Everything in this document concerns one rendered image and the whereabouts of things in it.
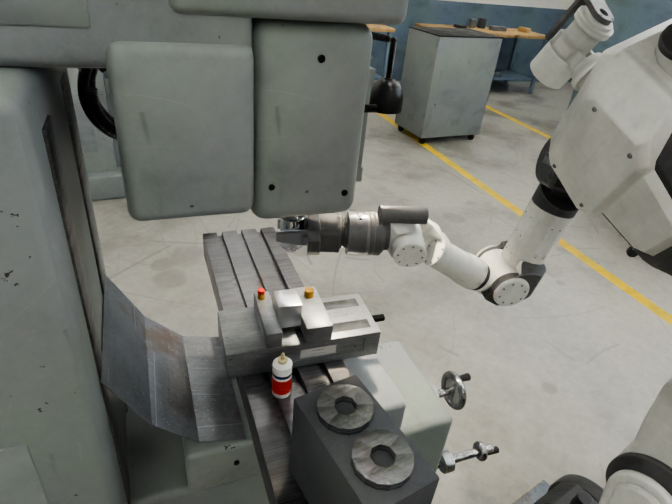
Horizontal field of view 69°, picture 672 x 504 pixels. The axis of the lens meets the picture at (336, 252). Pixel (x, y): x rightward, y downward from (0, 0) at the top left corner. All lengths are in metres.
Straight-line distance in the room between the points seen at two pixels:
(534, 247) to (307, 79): 0.58
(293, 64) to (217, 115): 0.13
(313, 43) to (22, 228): 0.45
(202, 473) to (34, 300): 0.56
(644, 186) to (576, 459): 1.81
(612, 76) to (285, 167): 0.47
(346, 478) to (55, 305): 0.45
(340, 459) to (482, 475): 1.50
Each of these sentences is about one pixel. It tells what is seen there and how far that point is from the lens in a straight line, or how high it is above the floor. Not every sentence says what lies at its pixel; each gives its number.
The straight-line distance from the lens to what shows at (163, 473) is 1.23.
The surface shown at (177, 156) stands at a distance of 0.75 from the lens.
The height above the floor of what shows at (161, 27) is 1.61.
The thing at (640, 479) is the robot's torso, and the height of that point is 1.06.
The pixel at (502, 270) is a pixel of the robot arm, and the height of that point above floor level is 1.17.
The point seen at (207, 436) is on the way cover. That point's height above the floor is 0.86.
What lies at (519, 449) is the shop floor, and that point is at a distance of 2.36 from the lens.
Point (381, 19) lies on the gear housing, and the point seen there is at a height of 1.64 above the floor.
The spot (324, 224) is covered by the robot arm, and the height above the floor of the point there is 1.26.
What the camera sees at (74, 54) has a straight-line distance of 0.72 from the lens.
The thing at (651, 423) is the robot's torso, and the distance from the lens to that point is 0.95.
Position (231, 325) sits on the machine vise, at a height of 0.99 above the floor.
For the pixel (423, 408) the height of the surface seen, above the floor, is 0.72.
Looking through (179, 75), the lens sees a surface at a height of 1.56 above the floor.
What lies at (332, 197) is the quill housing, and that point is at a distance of 0.85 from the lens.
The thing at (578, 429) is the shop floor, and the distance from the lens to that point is 2.56.
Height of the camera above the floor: 1.72
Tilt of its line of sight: 32 degrees down
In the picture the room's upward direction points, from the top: 6 degrees clockwise
